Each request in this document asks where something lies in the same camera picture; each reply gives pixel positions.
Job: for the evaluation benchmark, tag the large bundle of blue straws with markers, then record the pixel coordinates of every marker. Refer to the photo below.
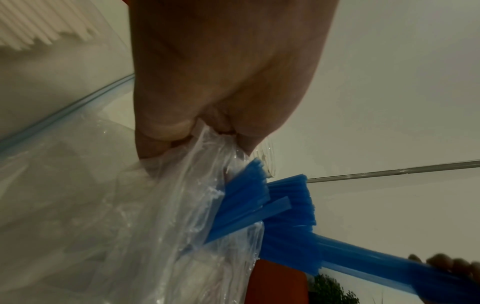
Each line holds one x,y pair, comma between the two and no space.
245,202

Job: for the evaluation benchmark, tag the grey wall divider strip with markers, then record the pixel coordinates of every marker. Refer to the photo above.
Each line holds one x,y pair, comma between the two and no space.
393,172

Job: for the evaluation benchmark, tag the person's right hand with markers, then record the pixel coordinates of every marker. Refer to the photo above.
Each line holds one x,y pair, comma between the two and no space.
450,264

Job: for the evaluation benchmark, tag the clear plastic bag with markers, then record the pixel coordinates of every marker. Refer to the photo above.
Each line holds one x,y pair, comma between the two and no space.
150,222

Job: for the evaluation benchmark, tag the red sofa beside plant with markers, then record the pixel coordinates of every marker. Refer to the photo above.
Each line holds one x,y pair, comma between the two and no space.
275,282

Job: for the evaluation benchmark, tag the person's left hand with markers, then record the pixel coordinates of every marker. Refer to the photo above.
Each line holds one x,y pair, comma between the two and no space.
225,65

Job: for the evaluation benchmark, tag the green plant hedge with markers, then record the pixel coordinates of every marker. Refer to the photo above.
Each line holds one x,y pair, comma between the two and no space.
332,291

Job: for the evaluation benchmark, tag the clear blue-zip bag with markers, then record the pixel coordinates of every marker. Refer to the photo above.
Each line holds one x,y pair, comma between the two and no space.
56,98

